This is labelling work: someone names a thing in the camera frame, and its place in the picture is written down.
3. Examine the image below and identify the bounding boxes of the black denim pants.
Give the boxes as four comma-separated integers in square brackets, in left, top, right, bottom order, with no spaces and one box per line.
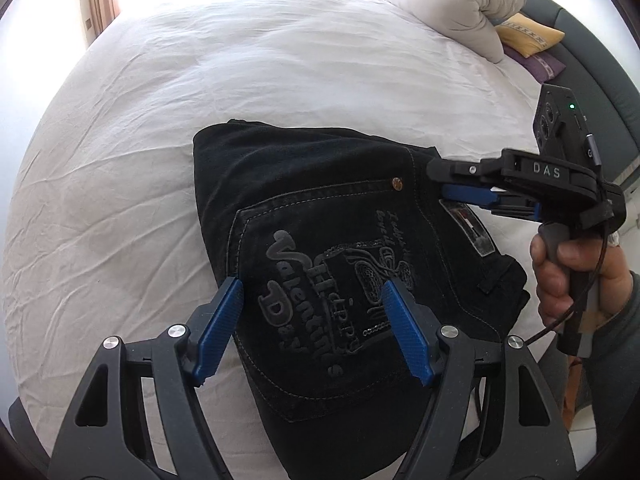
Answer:
[193,120,529,479]

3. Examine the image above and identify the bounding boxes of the purple pillow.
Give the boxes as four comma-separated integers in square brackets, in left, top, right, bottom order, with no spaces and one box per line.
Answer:
[503,44,566,84]

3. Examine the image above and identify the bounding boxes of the yellow pillow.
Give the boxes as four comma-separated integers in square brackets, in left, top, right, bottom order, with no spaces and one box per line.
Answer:
[496,13,565,58]

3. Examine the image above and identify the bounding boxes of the dark grey headboard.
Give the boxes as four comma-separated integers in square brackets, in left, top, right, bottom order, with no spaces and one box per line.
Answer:
[523,0,639,166]

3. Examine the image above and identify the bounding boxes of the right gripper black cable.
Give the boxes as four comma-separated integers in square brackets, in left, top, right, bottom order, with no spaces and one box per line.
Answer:
[499,134,612,346]

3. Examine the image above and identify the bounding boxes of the white bed sheet mattress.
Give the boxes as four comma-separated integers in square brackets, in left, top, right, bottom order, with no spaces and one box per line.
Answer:
[0,0,561,480]

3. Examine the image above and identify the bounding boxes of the right forearm grey sleeve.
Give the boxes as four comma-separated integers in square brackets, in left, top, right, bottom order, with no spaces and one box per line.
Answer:
[585,272,640,452]

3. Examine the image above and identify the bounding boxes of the person's right hand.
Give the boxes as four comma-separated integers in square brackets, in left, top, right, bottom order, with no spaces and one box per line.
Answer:
[529,234,634,327]

